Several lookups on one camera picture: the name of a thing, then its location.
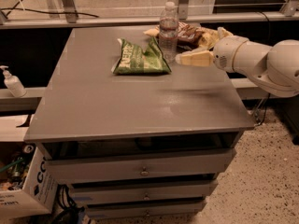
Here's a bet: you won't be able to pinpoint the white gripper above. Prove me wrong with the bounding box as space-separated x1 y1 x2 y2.
175 35 249 73

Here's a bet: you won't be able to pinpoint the clear plastic water bottle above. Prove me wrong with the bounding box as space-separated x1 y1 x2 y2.
159 2 178 63

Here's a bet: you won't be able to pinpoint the green chip bag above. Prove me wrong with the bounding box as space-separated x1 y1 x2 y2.
111 37 171 75

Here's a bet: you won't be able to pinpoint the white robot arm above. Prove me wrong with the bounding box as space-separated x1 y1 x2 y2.
175 35 299 98

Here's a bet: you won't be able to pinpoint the brown chip bag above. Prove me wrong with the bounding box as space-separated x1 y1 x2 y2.
144 22 232 50

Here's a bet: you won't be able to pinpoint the white pump sanitizer bottle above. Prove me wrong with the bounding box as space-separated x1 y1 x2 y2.
0 65 26 97

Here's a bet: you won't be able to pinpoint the grey drawer cabinet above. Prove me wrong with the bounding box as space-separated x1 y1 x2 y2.
25 26 253 219

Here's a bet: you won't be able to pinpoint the white cardboard box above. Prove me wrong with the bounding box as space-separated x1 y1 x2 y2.
0 114 59 220

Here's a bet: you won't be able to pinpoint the metal rail frame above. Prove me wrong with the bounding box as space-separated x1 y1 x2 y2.
0 0 299 29

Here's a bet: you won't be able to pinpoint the black cable behind rail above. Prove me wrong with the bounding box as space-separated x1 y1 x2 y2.
0 0 99 19

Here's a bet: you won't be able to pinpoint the black floor cables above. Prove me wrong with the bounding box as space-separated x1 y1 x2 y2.
50 184 87 224

